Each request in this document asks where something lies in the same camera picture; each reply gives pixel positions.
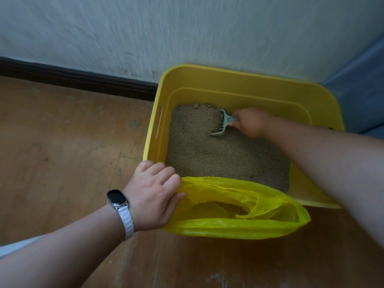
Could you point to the person's left hand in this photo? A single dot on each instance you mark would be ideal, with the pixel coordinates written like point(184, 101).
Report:
point(150, 197)

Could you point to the person's right hand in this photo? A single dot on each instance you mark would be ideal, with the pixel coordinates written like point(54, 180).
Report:
point(253, 122)

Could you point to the person's left middle finger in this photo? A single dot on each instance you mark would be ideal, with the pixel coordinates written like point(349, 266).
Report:
point(165, 174)

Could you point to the person's left thumb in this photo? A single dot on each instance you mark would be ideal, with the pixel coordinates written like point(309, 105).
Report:
point(175, 203)

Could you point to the person's right fingers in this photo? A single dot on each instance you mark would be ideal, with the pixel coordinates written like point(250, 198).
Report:
point(237, 119)

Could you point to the person's left little finger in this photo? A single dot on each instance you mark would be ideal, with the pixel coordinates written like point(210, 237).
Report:
point(143, 166)

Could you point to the grey litter scoop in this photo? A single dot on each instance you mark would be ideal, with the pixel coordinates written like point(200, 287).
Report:
point(222, 124)

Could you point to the yellow plastic bag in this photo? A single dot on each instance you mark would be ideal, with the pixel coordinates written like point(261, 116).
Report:
point(240, 212)

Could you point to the person's left forearm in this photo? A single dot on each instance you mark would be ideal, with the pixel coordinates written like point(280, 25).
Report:
point(66, 251)

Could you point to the person's right forearm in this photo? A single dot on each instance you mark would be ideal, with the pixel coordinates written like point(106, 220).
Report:
point(333, 167)

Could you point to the yellow plastic litter box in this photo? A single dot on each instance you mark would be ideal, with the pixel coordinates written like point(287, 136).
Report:
point(240, 95)

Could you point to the beige cat litter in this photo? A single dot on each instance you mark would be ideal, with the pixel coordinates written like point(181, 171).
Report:
point(219, 149)

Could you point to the white band smartwatch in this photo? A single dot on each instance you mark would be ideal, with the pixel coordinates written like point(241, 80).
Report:
point(121, 209)

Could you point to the dark baseboard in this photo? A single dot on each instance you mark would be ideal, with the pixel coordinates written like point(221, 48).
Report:
point(78, 79)

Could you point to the blue curtain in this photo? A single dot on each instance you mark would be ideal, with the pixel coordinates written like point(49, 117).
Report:
point(360, 89)

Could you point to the white sleeve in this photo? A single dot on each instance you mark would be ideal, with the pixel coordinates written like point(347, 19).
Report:
point(18, 245)

